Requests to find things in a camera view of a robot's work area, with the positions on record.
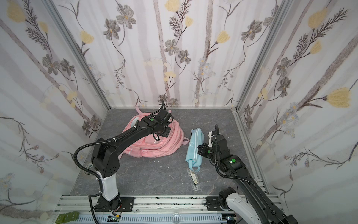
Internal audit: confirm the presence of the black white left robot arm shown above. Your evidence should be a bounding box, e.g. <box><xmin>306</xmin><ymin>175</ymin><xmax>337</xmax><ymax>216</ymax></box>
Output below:
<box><xmin>73</xmin><ymin>100</ymin><xmax>173</xmax><ymax>213</ymax></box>

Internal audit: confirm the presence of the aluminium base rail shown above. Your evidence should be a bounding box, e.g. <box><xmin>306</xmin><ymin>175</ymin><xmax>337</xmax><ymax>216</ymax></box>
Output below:
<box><xmin>53</xmin><ymin>194</ymin><xmax>280</xmax><ymax>224</ymax></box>

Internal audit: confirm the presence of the pink school backpack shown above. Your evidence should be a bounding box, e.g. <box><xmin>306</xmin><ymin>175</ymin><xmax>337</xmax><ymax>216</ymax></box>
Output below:
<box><xmin>118</xmin><ymin>105</ymin><xmax>190</xmax><ymax>159</ymax></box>

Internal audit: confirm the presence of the green terminal block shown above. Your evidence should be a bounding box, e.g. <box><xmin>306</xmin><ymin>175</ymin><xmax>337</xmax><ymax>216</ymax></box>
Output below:
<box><xmin>55</xmin><ymin>211</ymin><xmax>80</xmax><ymax>224</ymax></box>

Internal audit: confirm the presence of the light blue pencil case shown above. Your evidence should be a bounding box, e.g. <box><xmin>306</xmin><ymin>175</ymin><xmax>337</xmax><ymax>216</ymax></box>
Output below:
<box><xmin>185</xmin><ymin>128</ymin><xmax>204</xmax><ymax>172</ymax></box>

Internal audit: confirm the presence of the clear plastic stapler box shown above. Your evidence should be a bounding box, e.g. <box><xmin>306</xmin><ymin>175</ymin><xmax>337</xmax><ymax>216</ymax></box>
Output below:
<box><xmin>187</xmin><ymin>169</ymin><xmax>201</xmax><ymax>191</ymax></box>

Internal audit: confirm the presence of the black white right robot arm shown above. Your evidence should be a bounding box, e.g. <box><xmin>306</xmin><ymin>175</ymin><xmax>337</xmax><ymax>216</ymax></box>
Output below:
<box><xmin>198</xmin><ymin>125</ymin><xmax>298</xmax><ymax>224</ymax></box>

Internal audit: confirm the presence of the clear tape roll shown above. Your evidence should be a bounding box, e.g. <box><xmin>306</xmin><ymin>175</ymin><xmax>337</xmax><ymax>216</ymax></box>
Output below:
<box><xmin>84</xmin><ymin>163</ymin><xmax>93</xmax><ymax>175</ymax></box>

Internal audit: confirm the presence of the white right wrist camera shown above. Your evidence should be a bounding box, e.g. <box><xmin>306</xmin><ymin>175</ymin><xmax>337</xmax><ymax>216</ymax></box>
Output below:
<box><xmin>208</xmin><ymin>131</ymin><xmax>214</xmax><ymax>147</ymax></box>

